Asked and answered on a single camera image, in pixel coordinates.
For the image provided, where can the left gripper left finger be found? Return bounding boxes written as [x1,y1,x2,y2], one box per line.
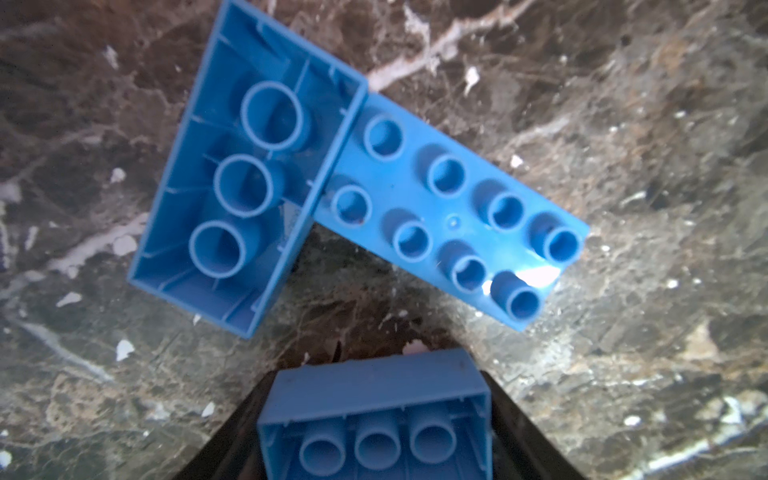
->
[173,370,278,480]

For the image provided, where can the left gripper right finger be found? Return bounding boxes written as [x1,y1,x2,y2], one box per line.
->
[481,371,586,480]

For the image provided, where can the blue lego brick front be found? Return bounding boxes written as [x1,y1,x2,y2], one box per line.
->
[257,349,493,479]

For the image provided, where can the blue lego brick angled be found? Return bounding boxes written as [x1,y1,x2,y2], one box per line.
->
[314,94,589,330]

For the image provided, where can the blue lego brick diagonal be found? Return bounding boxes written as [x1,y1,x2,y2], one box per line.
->
[128,1,368,338]

